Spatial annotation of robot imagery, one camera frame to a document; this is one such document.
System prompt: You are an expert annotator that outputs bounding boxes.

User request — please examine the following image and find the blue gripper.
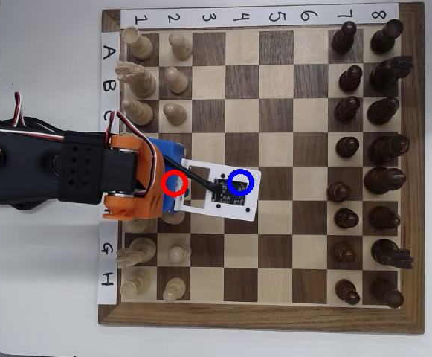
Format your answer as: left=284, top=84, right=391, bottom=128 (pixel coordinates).
left=146, top=137, right=193, bottom=216

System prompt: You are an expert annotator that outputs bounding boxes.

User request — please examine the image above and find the light wooden pawn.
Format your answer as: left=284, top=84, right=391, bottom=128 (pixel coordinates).
left=161, top=211, right=186, bottom=225
left=162, top=277, right=187, bottom=303
left=164, top=66, right=190, bottom=94
left=167, top=242, right=193, bottom=264
left=162, top=102, right=188, bottom=126
left=168, top=32, right=193, bottom=62

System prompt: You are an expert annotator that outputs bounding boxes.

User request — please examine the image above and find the light wooden bishop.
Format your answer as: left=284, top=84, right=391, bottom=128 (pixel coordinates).
left=120, top=97, right=155, bottom=126
left=126, top=219, right=158, bottom=234

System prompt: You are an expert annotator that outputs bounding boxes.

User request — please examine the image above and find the light wooden knight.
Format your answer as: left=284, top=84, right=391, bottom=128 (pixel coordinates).
left=115, top=237, right=158, bottom=269
left=114, top=60, right=157, bottom=100

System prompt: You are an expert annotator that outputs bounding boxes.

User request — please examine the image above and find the white paper strip with letters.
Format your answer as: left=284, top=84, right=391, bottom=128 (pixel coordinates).
left=96, top=30, right=123, bottom=306

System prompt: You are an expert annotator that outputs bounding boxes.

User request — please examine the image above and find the light wooden rook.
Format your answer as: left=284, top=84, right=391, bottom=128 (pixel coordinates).
left=120, top=269, right=152, bottom=301
left=121, top=26, right=155, bottom=61

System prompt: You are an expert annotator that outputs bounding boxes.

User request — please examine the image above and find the white paper strip with numbers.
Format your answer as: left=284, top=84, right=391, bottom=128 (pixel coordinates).
left=120, top=2, right=400, bottom=29

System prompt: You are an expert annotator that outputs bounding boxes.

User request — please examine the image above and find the dark wooden pawn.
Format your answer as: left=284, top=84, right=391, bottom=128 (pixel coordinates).
left=335, top=136, right=361, bottom=158
left=334, top=278, right=361, bottom=306
left=330, top=20, right=358, bottom=54
left=333, top=207, right=360, bottom=230
left=333, top=95, right=361, bottom=123
left=329, top=240, right=358, bottom=264
left=326, top=181, right=352, bottom=204
left=338, top=65, right=364, bottom=93

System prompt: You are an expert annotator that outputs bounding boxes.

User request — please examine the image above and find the wooden chessboard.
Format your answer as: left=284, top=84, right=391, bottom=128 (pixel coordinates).
left=97, top=1, right=426, bottom=335

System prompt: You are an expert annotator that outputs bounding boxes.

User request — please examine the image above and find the dark wooden king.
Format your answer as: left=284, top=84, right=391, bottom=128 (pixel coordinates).
left=363, top=166, right=407, bottom=196

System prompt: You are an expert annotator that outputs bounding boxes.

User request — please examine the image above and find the dark wooden bishop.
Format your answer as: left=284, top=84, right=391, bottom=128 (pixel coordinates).
left=367, top=205, right=402, bottom=231
left=366, top=96, right=401, bottom=126

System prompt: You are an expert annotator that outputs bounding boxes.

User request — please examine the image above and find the dark wooden queen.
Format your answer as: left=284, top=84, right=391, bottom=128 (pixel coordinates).
left=367, top=133, right=411, bottom=167

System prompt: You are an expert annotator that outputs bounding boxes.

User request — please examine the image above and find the dark wooden knight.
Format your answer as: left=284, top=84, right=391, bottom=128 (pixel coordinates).
left=370, top=238, right=416, bottom=270
left=368, top=55, right=415, bottom=92

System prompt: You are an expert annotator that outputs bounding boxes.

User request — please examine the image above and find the dark wooden rook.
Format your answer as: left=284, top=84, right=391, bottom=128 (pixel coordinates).
left=370, top=18, right=404, bottom=55
left=370, top=277, right=405, bottom=309

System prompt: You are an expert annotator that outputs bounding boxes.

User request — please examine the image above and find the black camera cable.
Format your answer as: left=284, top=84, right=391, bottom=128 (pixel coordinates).
left=161, top=154, right=222, bottom=202

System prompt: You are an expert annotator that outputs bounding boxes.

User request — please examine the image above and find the red white black servo wire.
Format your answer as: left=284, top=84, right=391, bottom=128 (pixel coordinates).
left=105, top=109, right=167, bottom=168
left=0, top=91, right=66, bottom=142

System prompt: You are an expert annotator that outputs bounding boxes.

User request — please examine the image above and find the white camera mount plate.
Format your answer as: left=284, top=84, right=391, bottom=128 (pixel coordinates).
left=173, top=157, right=263, bottom=223

